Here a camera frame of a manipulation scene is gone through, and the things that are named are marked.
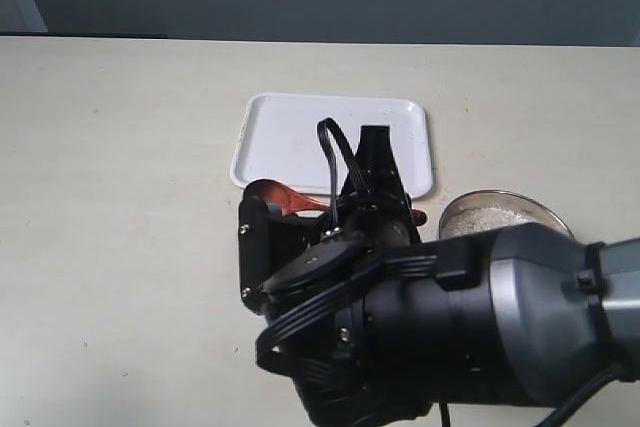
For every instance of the white rectangular plastic tray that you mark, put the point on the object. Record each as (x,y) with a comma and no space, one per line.
(278,139)

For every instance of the dark red wooden spoon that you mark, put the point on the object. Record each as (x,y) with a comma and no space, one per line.
(289,201)

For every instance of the stainless steel rice bowl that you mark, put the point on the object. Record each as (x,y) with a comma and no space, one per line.
(506,200)

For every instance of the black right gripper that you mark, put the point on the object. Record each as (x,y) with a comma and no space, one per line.
(311,285)

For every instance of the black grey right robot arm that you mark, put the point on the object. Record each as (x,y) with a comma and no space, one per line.
(374,325)

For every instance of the white uncooked rice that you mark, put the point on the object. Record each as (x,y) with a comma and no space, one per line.
(480,220)

